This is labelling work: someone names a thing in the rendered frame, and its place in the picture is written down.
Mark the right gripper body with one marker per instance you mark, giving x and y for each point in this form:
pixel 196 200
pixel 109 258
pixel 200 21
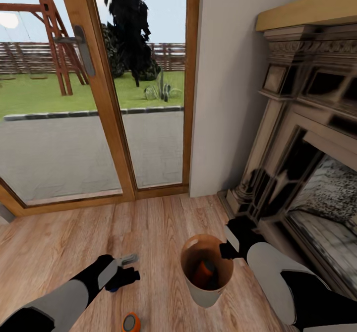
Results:
pixel 227 252

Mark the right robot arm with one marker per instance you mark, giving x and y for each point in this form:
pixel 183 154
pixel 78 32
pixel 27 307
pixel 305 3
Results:
pixel 297 296

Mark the trash can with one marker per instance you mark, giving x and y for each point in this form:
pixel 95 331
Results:
pixel 207 247

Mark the wood fireplace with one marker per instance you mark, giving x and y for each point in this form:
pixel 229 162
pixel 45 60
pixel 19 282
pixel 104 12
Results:
pixel 299 186

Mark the countertop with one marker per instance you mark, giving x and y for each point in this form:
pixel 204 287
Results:
pixel 301 12

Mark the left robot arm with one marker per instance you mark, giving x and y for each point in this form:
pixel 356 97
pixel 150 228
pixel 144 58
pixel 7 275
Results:
pixel 58 310

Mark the door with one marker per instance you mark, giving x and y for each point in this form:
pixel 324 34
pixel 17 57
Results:
pixel 96 101

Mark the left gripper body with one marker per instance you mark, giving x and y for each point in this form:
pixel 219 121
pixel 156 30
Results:
pixel 126 277

